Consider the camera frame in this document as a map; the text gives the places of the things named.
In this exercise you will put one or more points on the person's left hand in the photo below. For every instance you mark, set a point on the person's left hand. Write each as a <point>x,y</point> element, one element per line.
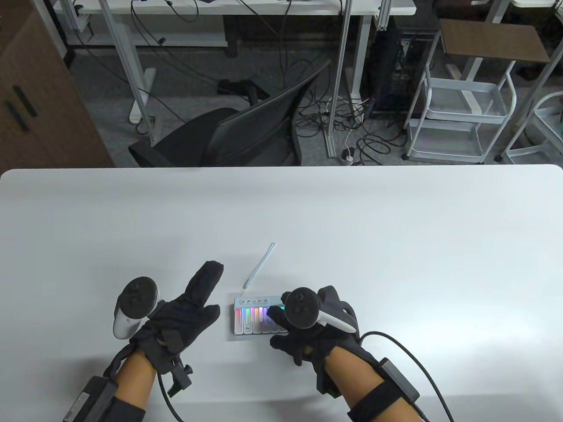
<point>181,318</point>

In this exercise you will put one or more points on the person's right hand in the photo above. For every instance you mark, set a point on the person's right hand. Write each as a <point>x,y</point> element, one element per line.
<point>312,343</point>

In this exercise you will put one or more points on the white toy piano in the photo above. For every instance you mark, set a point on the white toy piano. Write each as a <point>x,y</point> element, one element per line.
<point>246,327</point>

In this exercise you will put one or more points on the grey forearm sensor box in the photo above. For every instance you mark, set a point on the grey forearm sensor box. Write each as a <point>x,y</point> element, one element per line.
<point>89,401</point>

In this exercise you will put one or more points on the person's right forearm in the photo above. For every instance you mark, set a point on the person's right forearm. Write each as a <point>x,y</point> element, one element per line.
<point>360,387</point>

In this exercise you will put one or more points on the black forearm sensor box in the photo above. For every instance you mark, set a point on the black forearm sensor box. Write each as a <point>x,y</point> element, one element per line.
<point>398,379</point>

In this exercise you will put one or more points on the person's left forearm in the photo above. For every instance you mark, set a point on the person's left forearm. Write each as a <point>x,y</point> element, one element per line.
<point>135,380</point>

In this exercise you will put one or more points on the white and black controller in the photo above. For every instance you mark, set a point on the white and black controller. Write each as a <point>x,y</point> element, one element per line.
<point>301,307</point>
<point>134,295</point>

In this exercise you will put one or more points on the black arm sleeve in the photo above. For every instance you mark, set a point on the black arm sleeve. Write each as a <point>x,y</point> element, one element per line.
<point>126,413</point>

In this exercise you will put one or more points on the black office chair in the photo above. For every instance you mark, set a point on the black office chair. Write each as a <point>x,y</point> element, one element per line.
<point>246,136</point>

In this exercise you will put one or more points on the brown wooden cabinet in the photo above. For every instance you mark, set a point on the brown wooden cabinet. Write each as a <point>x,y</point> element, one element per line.
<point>44,114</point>

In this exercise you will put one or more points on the black computer tower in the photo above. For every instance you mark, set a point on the black computer tower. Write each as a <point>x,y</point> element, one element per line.
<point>396,66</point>

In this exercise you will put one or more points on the white metal utility cart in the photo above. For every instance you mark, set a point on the white metal utility cart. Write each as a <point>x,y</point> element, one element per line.
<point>545,114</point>
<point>466,96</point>

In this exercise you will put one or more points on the white background desk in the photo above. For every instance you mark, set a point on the white background desk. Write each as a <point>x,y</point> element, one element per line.
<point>264,6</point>

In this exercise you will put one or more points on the brown top side table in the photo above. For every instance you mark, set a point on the brown top side table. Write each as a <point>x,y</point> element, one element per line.
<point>492,39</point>

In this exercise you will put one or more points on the aluminium frame post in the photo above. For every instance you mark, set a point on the aluminium frame post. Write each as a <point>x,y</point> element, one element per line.
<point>126,66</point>
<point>382,15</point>
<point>339,66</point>

